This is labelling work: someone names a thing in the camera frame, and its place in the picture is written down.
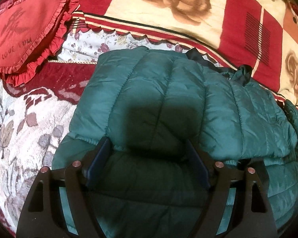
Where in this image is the green quilted puffer jacket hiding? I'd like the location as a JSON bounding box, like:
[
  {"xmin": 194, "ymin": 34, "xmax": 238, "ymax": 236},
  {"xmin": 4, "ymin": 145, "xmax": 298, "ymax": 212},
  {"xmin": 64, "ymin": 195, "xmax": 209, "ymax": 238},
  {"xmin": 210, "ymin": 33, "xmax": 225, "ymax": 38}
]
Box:
[{"xmin": 52, "ymin": 47, "xmax": 298, "ymax": 237}]

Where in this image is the floral white red bedspread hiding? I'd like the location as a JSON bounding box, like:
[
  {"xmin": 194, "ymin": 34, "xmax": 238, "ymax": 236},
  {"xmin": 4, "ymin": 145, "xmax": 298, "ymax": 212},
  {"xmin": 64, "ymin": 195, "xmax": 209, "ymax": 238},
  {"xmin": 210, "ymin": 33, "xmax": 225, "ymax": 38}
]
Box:
[{"xmin": 0, "ymin": 30, "xmax": 188, "ymax": 235}]

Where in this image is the red heart ruffled pillow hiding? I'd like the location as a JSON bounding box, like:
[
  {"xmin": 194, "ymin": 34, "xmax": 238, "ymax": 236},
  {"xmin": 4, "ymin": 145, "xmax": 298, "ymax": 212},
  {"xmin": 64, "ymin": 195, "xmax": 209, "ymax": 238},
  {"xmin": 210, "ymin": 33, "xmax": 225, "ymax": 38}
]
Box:
[{"xmin": 0, "ymin": 0, "xmax": 79, "ymax": 86}]

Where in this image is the red checkered rose blanket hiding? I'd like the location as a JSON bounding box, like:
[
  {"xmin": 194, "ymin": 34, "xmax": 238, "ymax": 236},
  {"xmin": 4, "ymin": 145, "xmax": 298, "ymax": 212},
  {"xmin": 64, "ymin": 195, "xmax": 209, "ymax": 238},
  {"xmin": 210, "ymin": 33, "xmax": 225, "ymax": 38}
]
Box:
[{"xmin": 73, "ymin": 0, "xmax": 298, "ymax": 107}]

